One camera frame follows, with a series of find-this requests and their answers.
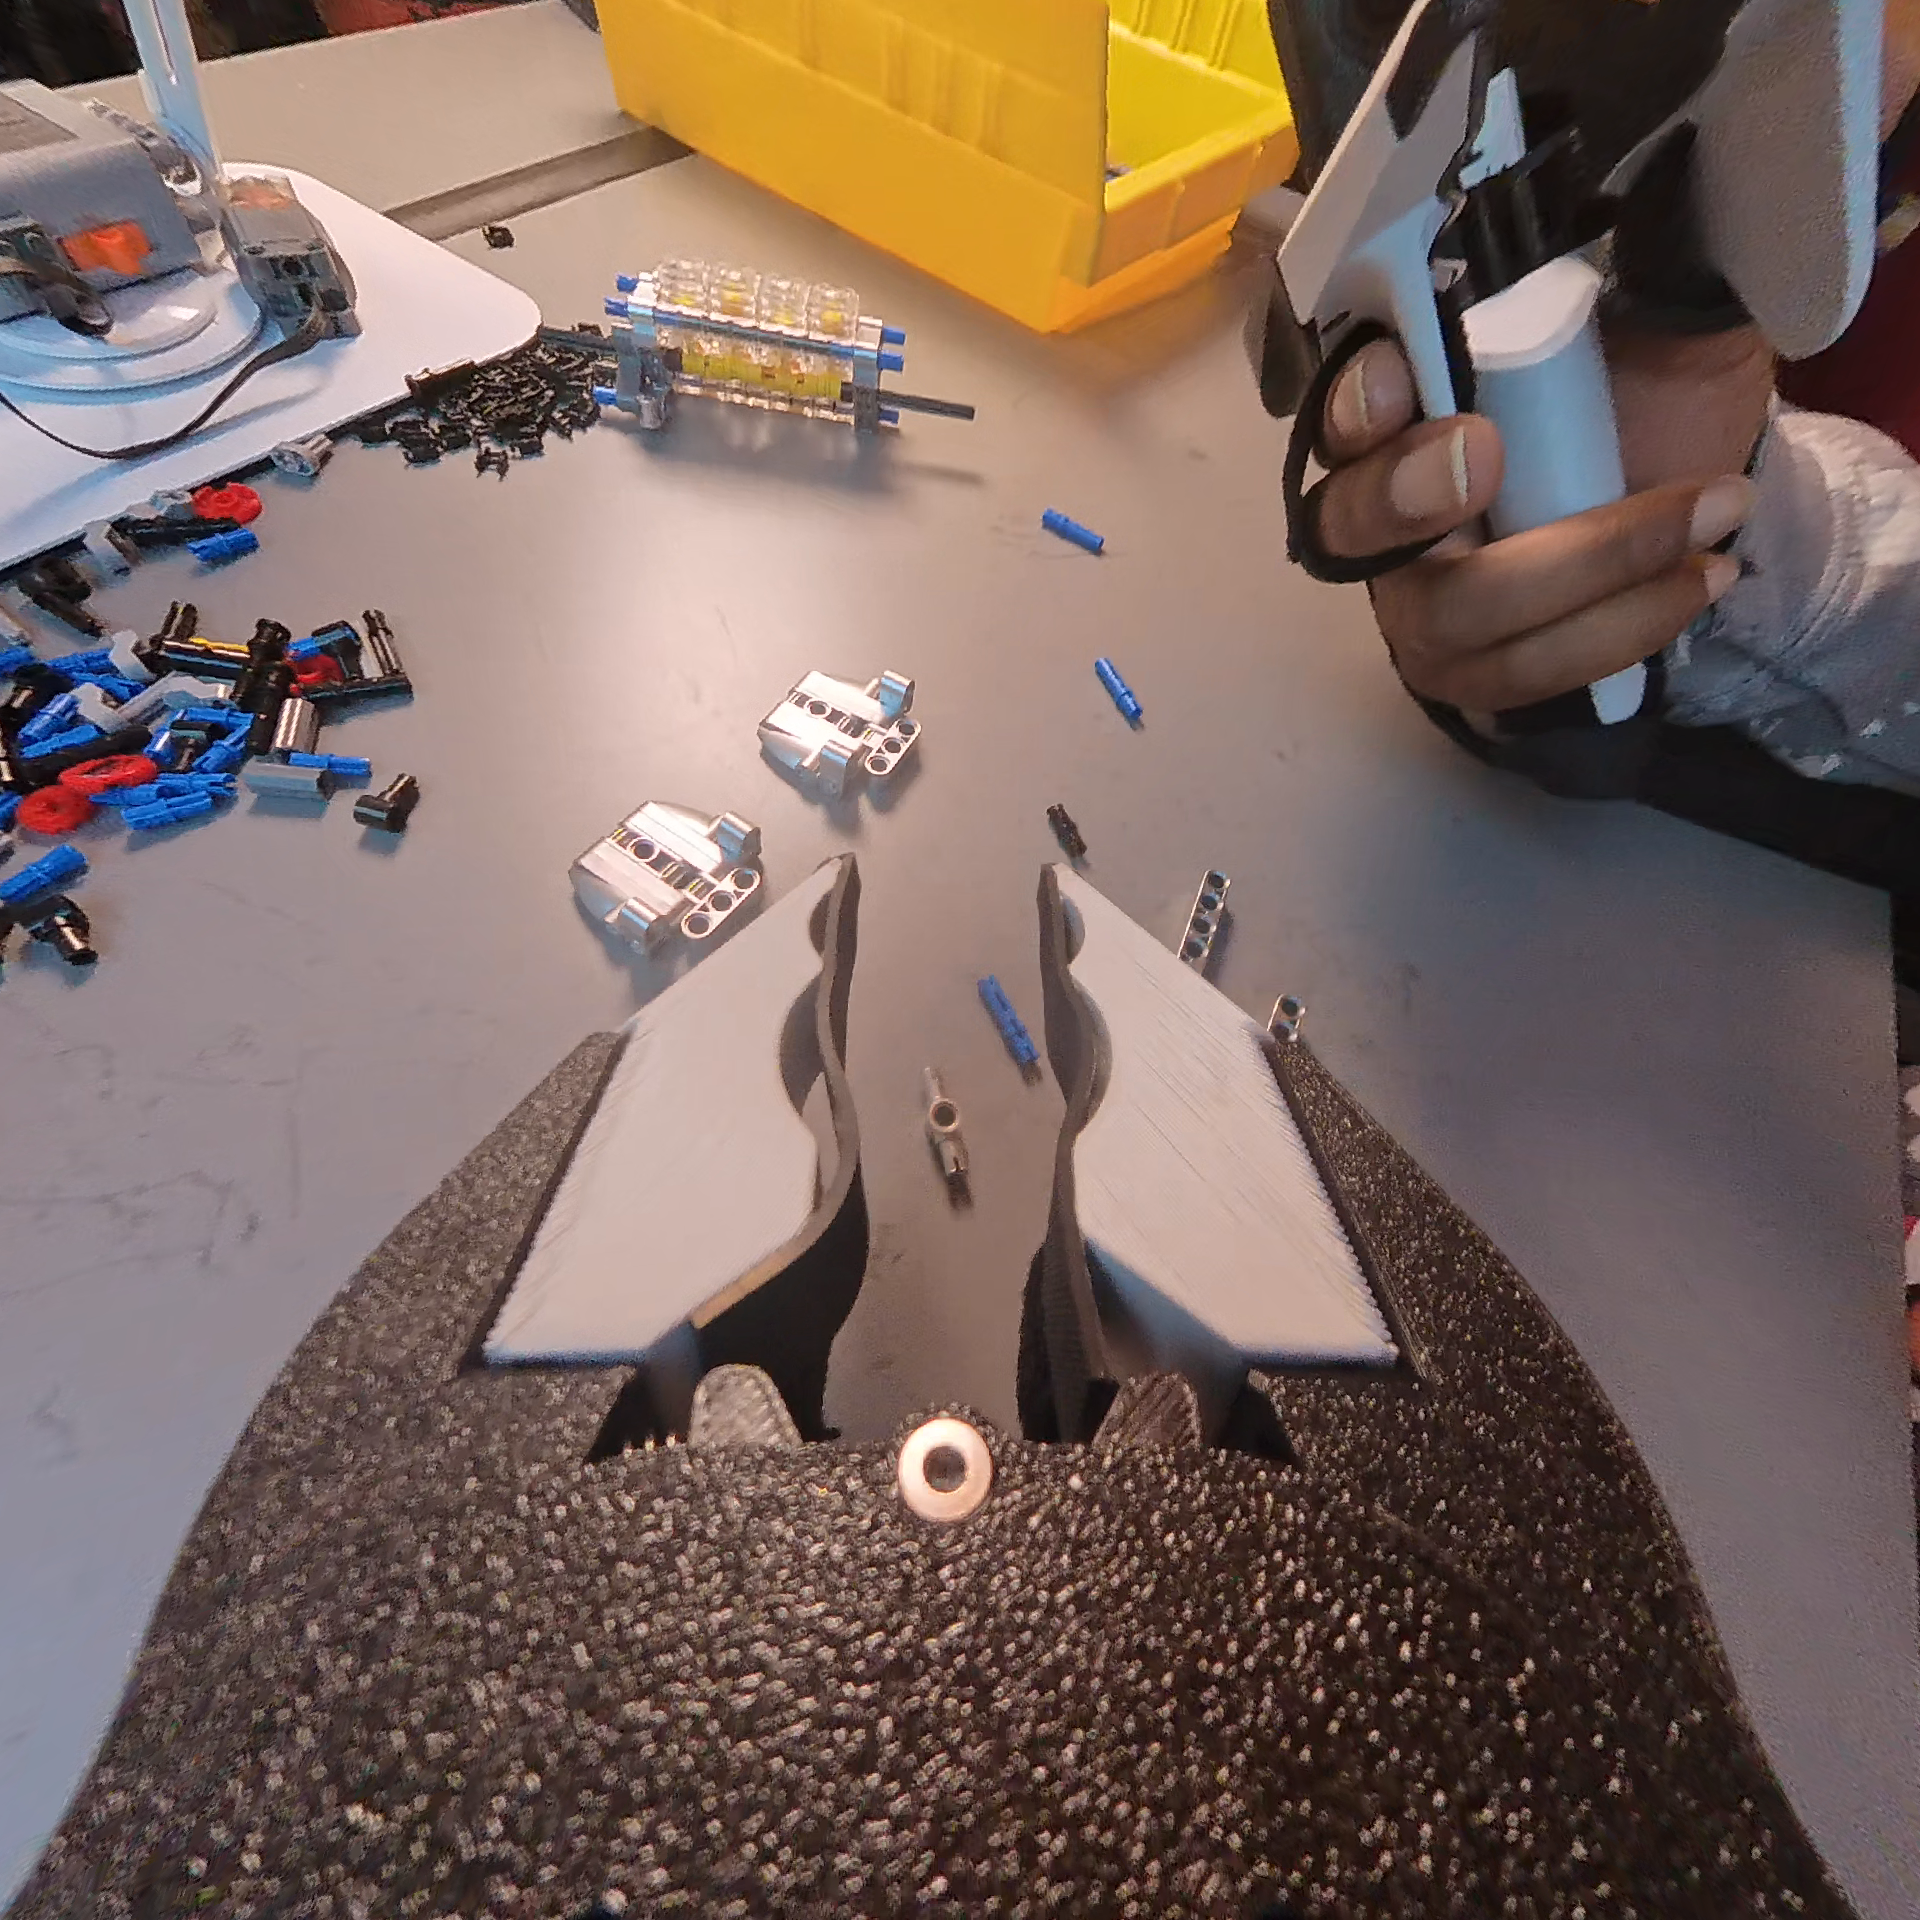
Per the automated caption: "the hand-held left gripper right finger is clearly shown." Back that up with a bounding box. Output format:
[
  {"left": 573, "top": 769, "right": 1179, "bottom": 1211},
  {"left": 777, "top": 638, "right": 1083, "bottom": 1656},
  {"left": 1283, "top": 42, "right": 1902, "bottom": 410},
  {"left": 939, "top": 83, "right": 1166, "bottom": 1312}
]
[{"left": 1017, "top": 859, "right": 1404, "bottom": 1445}]

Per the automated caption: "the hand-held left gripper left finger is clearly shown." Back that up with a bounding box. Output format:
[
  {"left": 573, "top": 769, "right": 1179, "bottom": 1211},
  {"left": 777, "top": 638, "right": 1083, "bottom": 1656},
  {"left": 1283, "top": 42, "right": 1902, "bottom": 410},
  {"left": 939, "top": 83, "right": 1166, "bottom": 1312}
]
[{"left": 479, "top": 852, "right": 872, "bottom": 1369}]

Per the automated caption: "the yellow bin with small pins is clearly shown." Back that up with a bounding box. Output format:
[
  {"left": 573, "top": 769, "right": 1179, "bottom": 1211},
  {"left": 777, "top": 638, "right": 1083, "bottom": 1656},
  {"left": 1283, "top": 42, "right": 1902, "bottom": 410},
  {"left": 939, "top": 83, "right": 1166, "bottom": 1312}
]
[{"left": 595, "top": 0, "right": 1301, "bottom": 337}]

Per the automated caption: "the person's right forearm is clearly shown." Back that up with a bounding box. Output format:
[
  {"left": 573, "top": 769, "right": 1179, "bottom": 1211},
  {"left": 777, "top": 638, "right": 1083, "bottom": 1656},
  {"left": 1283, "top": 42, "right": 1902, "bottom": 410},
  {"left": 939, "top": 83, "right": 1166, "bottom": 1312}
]
[{"left": 1656, "top": 402, "right": 1920, "bottom": 794}]

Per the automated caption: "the silver toy engine block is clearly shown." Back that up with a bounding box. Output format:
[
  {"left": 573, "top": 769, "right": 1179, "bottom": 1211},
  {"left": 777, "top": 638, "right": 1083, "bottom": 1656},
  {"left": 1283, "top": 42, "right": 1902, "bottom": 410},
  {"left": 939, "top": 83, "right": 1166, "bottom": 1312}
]
[
  {"left": 566, "top": 801, "right": 767, "bottom": 957},
  {"left": 753, "top": 668, "right": 924, "bottom": 798}
]

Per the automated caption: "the pile of mixed toy pins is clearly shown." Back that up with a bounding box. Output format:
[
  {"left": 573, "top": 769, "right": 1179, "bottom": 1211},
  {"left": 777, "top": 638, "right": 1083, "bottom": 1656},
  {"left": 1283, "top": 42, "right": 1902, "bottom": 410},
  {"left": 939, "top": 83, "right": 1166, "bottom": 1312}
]
[{"left": 0, "top": 434, "right": 422, "bottom": 970}]

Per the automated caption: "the pile of black pins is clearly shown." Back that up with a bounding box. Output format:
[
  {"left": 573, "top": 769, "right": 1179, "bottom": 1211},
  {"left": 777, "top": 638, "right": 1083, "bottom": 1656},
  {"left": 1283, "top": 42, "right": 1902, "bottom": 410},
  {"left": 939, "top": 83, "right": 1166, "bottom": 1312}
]
[{"left": 385, "top": 334, "right": 623, "bottom": 480}]

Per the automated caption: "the white wooden book stand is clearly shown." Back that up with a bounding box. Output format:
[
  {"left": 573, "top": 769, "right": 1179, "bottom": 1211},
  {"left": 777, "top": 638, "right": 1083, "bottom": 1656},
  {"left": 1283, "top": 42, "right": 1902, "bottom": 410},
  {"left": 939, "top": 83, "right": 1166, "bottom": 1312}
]
[{"left": 0, "top": 0, "right": 542, "bottom": 572}]

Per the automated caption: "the grey orange toy motor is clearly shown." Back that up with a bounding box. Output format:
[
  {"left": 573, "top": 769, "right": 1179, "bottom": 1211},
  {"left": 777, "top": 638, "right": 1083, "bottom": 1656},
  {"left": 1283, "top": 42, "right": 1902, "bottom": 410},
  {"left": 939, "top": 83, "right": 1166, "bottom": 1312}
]
[{"left": 217, "top": 171, "right": 360, "bottom": 338}]

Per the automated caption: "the grey battery box with motor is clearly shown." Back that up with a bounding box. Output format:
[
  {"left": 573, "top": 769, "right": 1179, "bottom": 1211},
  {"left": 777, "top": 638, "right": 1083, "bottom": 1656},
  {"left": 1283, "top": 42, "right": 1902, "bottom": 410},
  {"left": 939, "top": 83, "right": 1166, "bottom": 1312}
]
[{"left": 0, "top": 83, "right": 203, "bottom": 325}]

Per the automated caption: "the black motor cable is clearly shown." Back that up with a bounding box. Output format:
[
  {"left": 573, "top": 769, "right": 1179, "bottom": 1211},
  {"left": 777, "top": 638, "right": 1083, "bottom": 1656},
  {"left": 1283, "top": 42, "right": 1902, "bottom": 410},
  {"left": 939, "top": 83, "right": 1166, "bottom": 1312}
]
[{"left": 0, "top": 306, "right": 325, "bottom": 460}]

